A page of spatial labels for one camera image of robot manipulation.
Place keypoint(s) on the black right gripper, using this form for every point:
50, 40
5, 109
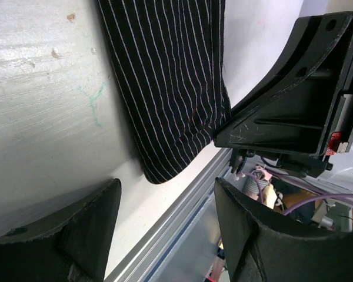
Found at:
301, 113

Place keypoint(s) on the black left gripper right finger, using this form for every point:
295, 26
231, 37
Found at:
263, 245

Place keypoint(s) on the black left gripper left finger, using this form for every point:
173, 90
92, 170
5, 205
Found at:
71, 244

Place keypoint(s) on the black striped underwear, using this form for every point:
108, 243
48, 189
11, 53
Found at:
167, 57

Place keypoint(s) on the aluminium front rail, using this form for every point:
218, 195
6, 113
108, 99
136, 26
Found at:
184, 241

